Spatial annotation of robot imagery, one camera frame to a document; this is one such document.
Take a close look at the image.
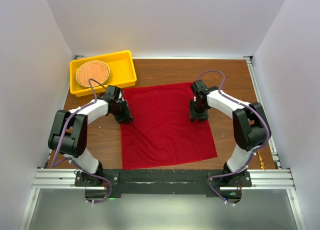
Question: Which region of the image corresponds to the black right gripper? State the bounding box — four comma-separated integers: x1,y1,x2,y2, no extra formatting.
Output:
189,99,209,123

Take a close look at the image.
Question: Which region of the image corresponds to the red cloth napkin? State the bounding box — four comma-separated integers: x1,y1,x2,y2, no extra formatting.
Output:
120,82,218,169

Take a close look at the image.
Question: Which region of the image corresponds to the gold fork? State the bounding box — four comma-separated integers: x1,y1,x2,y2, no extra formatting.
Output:
257,151,267,171

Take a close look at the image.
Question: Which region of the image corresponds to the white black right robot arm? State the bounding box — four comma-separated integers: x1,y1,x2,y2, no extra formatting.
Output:
189,80,272,186

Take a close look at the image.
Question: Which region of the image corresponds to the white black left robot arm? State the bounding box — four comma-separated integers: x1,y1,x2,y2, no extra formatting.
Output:
48,86,134,186

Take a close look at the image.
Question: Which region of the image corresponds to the yellow plastic tray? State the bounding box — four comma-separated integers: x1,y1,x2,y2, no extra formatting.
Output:
69,51,137,97

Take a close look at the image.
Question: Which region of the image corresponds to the round woven coaster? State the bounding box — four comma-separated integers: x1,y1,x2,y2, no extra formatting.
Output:
75,60,111,88

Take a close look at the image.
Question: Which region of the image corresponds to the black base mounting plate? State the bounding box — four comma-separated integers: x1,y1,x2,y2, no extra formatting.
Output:
74,169,252,202

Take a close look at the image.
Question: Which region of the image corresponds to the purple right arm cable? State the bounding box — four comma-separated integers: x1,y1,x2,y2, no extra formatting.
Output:
197,69,272,207

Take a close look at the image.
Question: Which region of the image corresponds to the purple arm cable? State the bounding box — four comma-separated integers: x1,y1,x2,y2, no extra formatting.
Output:
197,69,272,207
51,78,113,205

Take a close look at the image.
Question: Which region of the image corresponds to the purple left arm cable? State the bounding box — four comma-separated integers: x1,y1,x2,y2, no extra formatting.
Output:
51,78,113,205

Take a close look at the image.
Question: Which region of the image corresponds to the aluminium frame rail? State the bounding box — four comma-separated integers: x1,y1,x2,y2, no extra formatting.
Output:
18,56,307,230

